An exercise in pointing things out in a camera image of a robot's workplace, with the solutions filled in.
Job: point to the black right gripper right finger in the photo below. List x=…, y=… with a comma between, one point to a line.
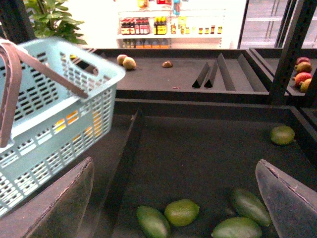
x=292, y=205

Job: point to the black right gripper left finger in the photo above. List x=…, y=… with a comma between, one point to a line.
x=58, y=211

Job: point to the light blue plastic basket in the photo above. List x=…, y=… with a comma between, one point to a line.
x=53, y=126

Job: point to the brown basket handle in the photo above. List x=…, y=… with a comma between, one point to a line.
x=12, y=56

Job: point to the green mango right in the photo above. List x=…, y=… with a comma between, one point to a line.
x=248, y=205

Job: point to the green mango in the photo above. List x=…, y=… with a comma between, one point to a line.
x=152, y=222
x=237, y=227
x=248, y=205

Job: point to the green mango bottom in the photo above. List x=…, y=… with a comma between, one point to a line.
x=237, y=227

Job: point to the green mango left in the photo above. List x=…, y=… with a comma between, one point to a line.
x=152, y=222

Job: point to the green lime far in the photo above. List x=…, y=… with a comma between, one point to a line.
x=282, y=135

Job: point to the green lime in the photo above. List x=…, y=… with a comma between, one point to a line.
x=282, y=135
x=181, y=212

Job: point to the black display tray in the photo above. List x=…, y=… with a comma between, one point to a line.
x=161, y=151

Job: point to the black tray dividers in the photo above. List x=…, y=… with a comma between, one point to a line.
x=233, y=75

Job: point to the red green mangoes pile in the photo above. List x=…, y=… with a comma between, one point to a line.
x=303, y=68

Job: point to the kiwi fruit pair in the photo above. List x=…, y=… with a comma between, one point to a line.
x=127, y=62

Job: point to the brown fruit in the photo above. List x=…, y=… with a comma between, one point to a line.
x=167, y=64

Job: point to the potted green plant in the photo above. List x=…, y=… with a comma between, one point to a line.
x=50, y=18

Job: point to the white shelf with bottles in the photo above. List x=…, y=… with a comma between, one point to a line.
x=170, y=24

